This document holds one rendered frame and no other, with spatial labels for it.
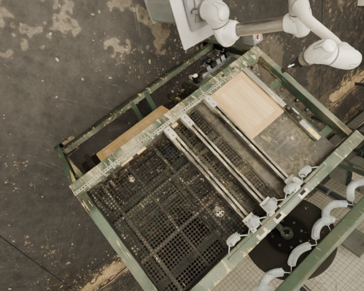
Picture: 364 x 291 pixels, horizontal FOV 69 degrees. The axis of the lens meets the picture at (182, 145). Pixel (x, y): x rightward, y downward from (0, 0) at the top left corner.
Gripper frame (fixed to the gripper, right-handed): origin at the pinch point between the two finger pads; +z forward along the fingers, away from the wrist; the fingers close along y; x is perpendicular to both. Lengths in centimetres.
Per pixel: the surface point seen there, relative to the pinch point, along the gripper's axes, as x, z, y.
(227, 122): -20, 68, -25
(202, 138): -24, 66, -53
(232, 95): 1, 81, -6
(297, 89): -18, 71, 52
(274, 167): -70, 53, -8
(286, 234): -132, 61, -18
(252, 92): -3, 80, 13
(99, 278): -165, 254, -238
